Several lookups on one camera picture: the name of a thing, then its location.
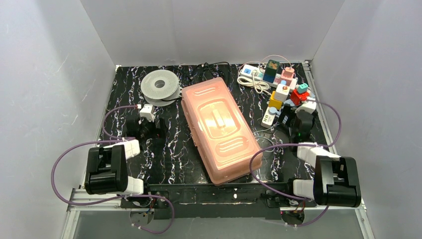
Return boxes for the white cube charger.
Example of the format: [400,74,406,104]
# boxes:
[274,83,290,102]

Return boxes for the yellow cube socket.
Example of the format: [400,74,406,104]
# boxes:
[268,91,283,111]

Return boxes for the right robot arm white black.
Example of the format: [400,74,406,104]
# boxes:
[278,105,361,208]

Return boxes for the white long power strip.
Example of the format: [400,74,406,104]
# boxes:
[239,64,298,91]

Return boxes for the thin white usb cable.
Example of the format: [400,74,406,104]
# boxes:
[252,127,281,153]

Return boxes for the aluminium frame rail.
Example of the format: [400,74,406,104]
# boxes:
[67,189,125,212]

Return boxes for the pink plug adapter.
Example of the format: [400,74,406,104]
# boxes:
[280,67,295,86]

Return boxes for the dark green cube charger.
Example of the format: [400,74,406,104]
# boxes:
[265,60,280,76]

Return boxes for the red cube socket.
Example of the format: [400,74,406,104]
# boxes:
[290,89,310,106]

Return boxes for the grey filament spool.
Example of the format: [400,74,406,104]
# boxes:
[140,70,182,107]

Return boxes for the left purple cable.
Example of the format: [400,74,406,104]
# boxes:
[51,105,175,235]

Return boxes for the light blue power strip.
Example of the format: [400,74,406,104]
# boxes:
[284,98,316,108]

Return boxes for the teal plug adapter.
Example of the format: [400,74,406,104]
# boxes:
[296,83,309,94]

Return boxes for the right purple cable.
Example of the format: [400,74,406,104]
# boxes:
[249,101,342,228]

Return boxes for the purple cable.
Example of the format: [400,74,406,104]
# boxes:
[51,105,175,235]
[249,101,342,228]

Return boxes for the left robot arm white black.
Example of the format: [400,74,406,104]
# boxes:
[84,117,168,195]

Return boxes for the blue plug adapter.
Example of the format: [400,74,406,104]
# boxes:
[263,73,276,84]

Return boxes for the pink translucent plastic storage box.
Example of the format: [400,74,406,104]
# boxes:
[181,78,263,185]

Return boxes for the coiled white power cord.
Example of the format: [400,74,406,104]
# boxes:
[237,71,272,96]

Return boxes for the white usb charging hub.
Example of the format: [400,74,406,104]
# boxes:
[261,107,279,128]

